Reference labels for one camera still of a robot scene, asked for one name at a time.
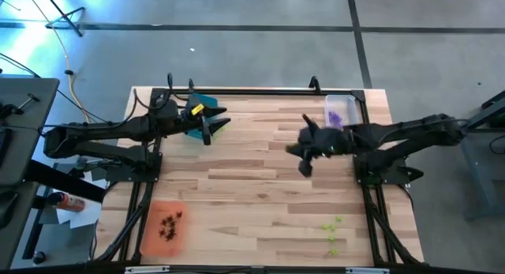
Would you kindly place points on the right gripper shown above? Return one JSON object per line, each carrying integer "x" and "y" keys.
{"x": 325, "y": 141}

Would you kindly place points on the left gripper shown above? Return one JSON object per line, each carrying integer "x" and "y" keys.
{"x": 193, "y": 116}

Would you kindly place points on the teal plastic bin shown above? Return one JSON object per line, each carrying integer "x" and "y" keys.
{"x": 211, "y": 100}

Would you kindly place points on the black plastic spider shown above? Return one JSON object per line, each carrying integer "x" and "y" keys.
{"x": 172, "y": 225}
{"x": 170, "y": 236}
{"x": 162, "y": 222}
{"x": 169, "y": 218}
{"x": 178, "y": 215}
{"x": 161, "y": 231}

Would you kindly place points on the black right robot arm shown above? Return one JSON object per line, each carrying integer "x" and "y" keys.
{"x": 414, "y": 130}

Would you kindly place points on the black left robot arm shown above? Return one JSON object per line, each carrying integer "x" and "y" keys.
{"x": 98, "y": 133}

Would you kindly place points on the clear plastic bin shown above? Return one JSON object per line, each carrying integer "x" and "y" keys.
{"x": 349, "y": 108}

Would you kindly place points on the orange plastic bin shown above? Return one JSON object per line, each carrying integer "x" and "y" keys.
{"x": 163, "y": 205}

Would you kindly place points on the grey cylinder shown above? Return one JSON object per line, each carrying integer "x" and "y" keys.
{"x": 81, "y": 163}

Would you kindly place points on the black diagonal beam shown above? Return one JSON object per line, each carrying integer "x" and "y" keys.
{"x": 67, "y": 181}

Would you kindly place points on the white paper sheets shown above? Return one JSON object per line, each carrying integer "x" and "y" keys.
{"x": 84, "y": 216}

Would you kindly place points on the orange bottle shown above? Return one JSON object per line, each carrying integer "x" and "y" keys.
{"x": 71, "y": 203}

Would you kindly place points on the black tripod stand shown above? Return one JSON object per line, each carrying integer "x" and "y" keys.
{"x": 65, "y": 16}

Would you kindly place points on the grey metal workbench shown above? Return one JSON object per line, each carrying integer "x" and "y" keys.
{"x": 473, "y": 187}

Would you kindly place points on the black bar clamp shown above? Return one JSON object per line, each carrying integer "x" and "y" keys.
{"x": 27, "y": 102}

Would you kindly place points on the grey side desk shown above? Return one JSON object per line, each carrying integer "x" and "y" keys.
{"x": 23, "y": 147}

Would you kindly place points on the black round knob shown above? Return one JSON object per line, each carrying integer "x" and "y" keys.
{"x": 38, "y": 257}

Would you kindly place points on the black frame clamp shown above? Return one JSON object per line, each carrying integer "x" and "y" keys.
{"x": 315, "y": 85}
{"x": 191, "y": 84}

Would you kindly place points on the black aluminium table frame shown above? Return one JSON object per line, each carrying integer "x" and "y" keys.
{"x": 256, "y": 92}

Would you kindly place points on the silver bracket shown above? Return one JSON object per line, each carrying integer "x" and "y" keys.
{"x": 367, "y": 271}
{"x": 146, "y": 269}

